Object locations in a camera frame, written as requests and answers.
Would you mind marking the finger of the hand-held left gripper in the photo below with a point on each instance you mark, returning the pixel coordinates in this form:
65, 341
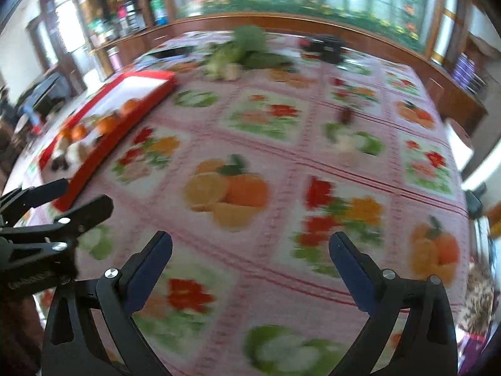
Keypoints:
35, 196
90, 213

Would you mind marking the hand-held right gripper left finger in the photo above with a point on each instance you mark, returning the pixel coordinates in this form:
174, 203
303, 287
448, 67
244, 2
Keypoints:
148, 270

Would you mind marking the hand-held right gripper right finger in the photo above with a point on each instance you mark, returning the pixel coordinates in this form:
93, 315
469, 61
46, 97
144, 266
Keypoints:
354, 274

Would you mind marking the dark red date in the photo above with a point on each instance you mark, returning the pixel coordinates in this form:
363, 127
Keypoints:
346, 115
58, 163

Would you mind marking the orange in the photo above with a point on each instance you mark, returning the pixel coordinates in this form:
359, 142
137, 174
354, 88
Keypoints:
78, 131
129, 106
64, 135
106, 123

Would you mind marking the red rimmed white tray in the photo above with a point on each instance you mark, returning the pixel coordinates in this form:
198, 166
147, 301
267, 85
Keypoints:
135, 86

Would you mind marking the person's left forearm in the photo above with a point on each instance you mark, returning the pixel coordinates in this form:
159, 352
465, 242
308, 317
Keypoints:
17, 333

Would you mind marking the fruit and flower printed tablecloth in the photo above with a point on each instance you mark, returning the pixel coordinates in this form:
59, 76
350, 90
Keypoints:
274, 211

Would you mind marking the patterned brown cloth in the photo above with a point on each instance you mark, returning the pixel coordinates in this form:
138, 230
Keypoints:
479, 293

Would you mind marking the black rounded object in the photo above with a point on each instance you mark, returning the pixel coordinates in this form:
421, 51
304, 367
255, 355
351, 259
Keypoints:
474, 203

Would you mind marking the pink bottle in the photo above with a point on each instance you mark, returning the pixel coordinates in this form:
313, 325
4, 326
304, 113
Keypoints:
113, 62

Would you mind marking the dark flat tablet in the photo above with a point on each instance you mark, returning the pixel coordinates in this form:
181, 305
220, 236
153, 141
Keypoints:
172, 51

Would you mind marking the pale ginger root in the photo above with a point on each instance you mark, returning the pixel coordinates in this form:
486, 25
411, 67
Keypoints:
233, 71

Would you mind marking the black thermos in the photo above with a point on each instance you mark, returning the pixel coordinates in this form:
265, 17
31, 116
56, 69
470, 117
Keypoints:
131, 15

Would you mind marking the green bottle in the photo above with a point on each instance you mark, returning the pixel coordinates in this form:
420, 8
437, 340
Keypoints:
158, 8

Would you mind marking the leafy green vegetable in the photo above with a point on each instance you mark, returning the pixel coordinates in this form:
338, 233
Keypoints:
242, 53

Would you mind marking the black round device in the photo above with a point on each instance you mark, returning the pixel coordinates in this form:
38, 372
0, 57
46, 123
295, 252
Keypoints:
330, 49

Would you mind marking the red and black device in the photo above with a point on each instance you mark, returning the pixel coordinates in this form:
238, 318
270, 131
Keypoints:
309, 44

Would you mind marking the artificial flower strip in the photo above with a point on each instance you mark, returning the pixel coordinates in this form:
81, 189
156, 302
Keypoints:
313, 9

